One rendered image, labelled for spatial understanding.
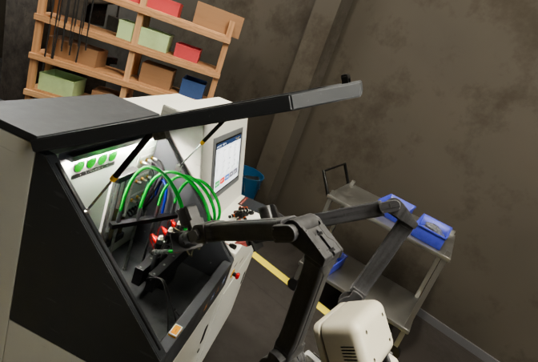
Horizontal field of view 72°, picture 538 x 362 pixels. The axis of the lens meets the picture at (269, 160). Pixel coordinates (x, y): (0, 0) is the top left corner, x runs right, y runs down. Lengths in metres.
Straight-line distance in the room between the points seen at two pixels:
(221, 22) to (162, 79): 0.96
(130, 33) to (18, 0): 1.82
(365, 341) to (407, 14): 3.47
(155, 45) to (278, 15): 1.52
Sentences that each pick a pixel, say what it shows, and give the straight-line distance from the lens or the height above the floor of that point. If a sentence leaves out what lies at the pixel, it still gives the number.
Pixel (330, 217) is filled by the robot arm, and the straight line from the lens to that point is 1.38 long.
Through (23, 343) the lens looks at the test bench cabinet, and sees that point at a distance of 1.72.
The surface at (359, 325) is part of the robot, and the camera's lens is 1.09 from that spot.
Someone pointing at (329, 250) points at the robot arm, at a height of 1.60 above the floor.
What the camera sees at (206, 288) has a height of 0.95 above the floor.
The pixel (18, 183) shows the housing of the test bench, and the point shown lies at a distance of 1.41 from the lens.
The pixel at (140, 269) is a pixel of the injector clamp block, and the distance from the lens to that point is 1.65.
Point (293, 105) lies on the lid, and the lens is 0.89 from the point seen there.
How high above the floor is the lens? 1.98
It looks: 17 degrees down
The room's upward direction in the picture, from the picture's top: 20 degrees clockwise
